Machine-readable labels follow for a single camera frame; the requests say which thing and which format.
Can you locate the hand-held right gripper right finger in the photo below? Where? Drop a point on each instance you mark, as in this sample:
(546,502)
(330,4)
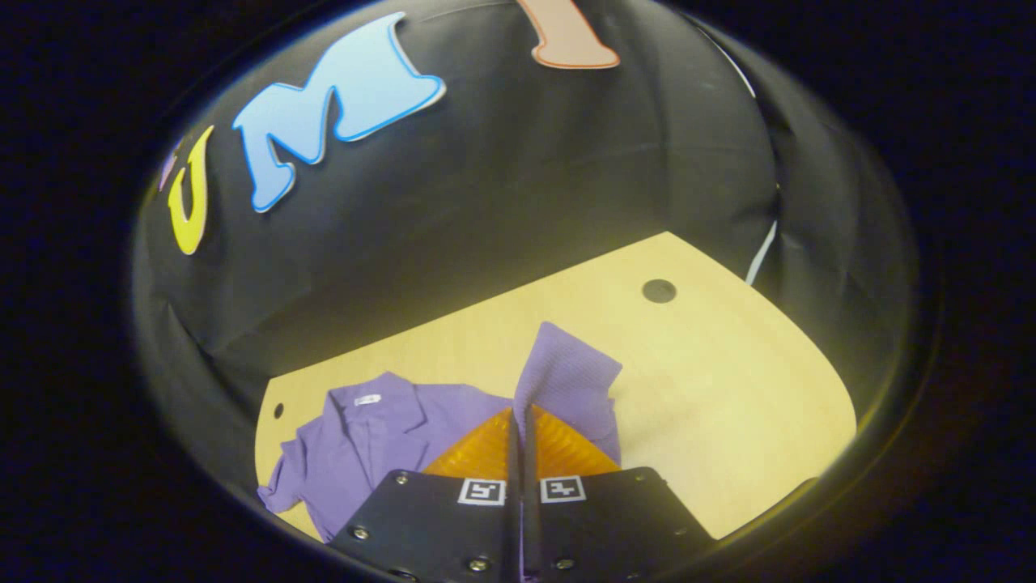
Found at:
(615,518)

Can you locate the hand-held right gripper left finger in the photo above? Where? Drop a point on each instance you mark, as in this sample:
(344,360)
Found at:
(437,526)

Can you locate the purple button shirt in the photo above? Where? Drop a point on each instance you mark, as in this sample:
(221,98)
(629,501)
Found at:
(388,437)

